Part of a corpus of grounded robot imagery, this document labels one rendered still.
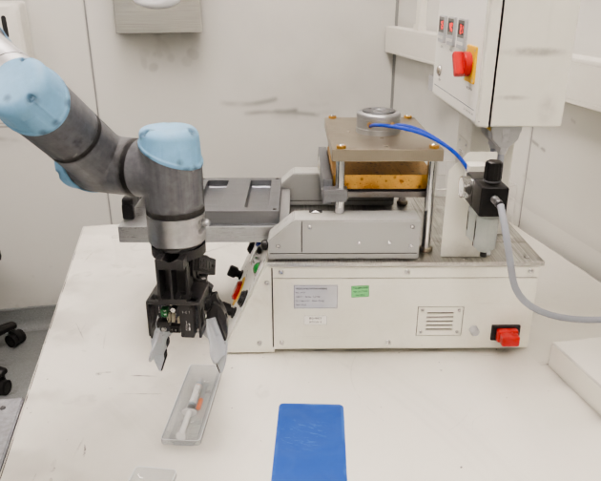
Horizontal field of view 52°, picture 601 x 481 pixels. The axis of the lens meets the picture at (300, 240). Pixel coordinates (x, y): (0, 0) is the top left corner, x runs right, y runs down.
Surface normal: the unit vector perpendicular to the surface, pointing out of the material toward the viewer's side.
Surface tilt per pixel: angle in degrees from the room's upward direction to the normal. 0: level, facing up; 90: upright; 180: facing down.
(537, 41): 90
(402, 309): 90
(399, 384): 0
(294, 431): 0
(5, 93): 48
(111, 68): 90
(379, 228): 90
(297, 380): 0
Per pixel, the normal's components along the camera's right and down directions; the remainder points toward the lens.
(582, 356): 0.00, -0.93
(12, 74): -0.26, -0.36
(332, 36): 0.20, 0.37
